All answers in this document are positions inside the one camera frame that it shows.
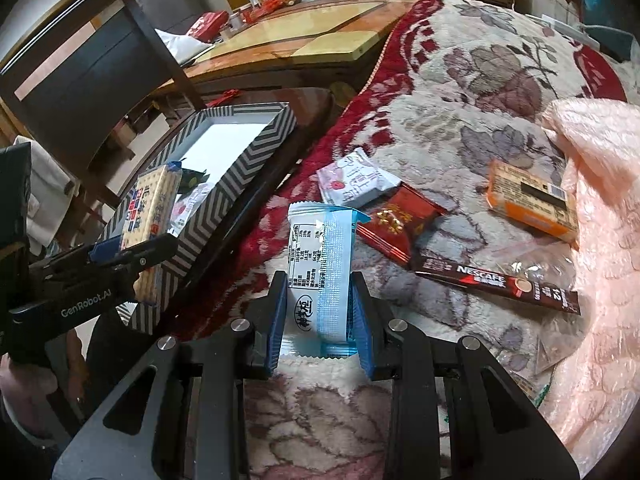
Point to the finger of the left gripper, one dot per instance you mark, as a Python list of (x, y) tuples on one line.
[(107, 249), (150, 253)]

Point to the blue white wafer packet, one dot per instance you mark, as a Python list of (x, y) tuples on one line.
[(320, 246)]

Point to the white pink rice snack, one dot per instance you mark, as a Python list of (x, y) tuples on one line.
[(354, 180)]

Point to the wooden coffee table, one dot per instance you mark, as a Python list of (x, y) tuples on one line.
[(310, 45)]

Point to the yellow cracker pack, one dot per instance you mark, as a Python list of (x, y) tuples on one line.
[(151, 201)]

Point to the clear plastic bag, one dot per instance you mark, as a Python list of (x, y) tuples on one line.
[(551, 266)]

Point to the striped white cardboard box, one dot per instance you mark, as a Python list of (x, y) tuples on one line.
[(232, 143)]

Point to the Nescafe coffee stick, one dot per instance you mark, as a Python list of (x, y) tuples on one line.
[(520, 289)]

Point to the pink quilted blanket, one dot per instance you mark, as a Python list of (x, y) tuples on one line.
[(594, 391)]

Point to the dark wooden chair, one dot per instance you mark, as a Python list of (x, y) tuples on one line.
[(73, 110)]

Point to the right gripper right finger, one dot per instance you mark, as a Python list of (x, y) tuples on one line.
[(375, 349)]

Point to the floral red beige blanket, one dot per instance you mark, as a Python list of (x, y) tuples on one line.
[(460, 84)]

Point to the person's left hand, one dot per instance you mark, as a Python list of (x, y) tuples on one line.
[(25, 387)]

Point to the red snack packet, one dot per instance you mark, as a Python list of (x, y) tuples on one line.
[(395, 226)]

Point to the orange snack box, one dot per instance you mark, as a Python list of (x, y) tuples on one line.
[(520, 196)]

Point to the dark green snack packet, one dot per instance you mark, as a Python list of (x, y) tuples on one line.
[(191, 179)]

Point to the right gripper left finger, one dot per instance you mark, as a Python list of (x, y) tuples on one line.
[(267, 316)]

